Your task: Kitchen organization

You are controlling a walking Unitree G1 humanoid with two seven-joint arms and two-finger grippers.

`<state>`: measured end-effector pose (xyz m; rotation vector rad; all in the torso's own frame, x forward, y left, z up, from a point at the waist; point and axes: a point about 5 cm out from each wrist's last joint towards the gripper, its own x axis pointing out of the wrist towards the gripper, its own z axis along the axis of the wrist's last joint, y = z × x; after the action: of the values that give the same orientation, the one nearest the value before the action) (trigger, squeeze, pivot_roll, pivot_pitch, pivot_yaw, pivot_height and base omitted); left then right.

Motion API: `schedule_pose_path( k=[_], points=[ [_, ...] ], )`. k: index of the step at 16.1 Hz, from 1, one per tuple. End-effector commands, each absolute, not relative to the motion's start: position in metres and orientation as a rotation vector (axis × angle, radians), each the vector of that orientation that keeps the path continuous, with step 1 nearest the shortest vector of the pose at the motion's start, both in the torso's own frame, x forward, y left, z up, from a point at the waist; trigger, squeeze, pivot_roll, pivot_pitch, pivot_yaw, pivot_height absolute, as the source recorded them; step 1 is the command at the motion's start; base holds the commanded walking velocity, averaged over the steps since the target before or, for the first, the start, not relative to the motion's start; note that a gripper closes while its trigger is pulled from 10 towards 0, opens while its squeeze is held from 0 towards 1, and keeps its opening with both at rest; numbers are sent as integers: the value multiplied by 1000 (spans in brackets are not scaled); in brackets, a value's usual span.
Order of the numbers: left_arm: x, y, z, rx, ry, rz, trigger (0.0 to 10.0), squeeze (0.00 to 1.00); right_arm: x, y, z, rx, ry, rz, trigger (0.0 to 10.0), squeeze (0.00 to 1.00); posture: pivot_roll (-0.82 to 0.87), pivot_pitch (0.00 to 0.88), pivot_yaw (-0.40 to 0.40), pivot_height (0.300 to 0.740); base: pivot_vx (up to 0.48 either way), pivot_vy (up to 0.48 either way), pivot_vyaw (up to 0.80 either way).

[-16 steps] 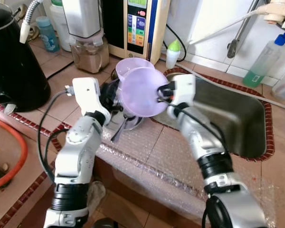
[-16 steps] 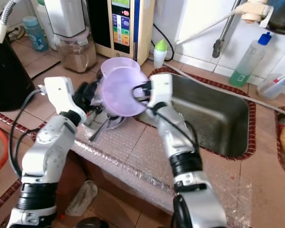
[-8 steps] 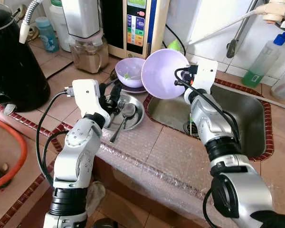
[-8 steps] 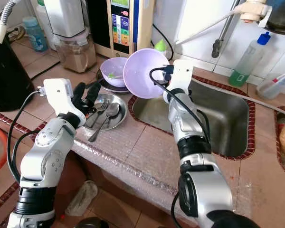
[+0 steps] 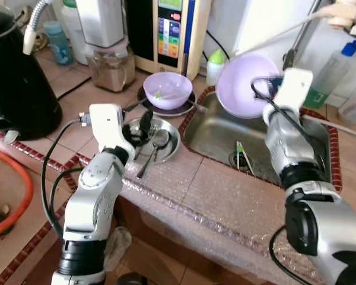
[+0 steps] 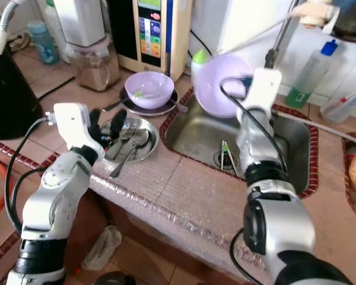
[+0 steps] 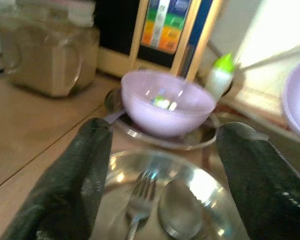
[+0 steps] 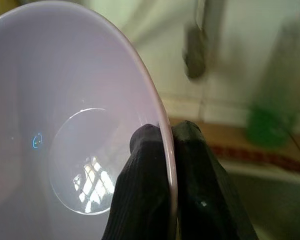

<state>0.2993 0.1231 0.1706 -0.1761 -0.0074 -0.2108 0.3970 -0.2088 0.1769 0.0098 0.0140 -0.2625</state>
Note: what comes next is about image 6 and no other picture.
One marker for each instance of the steel fork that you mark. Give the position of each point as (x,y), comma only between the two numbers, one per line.
(128,135)

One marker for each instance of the large purple plastic bowl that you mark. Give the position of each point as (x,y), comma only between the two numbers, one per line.
(216,86)

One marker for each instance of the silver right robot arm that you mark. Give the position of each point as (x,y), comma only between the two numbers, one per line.
(285,219)

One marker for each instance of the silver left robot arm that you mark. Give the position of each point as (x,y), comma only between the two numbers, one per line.
(50,202)

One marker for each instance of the steel spoon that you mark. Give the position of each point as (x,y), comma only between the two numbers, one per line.
(141,138)

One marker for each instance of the round steel plate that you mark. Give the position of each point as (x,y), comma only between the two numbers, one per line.
(145,151)
(160,113)

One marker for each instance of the small purple plastic bowl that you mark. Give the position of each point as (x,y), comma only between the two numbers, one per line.
(151,89)

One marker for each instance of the glass jar brown contents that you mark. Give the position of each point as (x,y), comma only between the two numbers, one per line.
(95,74)

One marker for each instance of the grey metal faucet pipe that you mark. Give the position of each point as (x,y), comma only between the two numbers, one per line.
(276,44)

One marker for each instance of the white bottle green cap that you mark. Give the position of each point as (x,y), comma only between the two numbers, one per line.
(197,68)

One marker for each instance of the clear bottle green liquid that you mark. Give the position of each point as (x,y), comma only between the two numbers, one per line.
(311,74)

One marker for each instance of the stainless steel sink basin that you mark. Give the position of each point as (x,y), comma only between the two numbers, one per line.
(196,133)

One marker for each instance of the steel sink drain strainer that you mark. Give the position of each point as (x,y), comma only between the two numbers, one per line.
(218,161)

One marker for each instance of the cream water ionizer colourful panel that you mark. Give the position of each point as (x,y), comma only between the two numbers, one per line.
(178,35)

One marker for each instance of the black electric kettle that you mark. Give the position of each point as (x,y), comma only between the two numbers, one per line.
(12,95)

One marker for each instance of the small bottle blue cap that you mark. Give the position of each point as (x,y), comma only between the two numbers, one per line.
(43,47)

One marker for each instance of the clear plastic bottle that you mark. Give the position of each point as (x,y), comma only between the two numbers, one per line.
(344,107)

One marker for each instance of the beige sprayer head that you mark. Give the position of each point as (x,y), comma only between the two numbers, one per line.
(314,13)

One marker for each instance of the crumpled clear plastic bag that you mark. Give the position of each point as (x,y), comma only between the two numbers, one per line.
(101,249)

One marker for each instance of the white plastic jug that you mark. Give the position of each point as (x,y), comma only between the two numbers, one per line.
(53,18)

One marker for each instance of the grey flexible spout white tip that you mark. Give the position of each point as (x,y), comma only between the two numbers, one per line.
(1,38)

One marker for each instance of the hanging metal pot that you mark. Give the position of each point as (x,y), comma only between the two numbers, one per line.
(353,21)

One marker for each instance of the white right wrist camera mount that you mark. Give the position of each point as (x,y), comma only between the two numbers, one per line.
(264,89)

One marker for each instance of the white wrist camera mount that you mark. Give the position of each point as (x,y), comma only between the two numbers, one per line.
(264,89)
(74,122)

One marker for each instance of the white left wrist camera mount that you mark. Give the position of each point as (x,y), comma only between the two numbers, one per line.
(74,122)

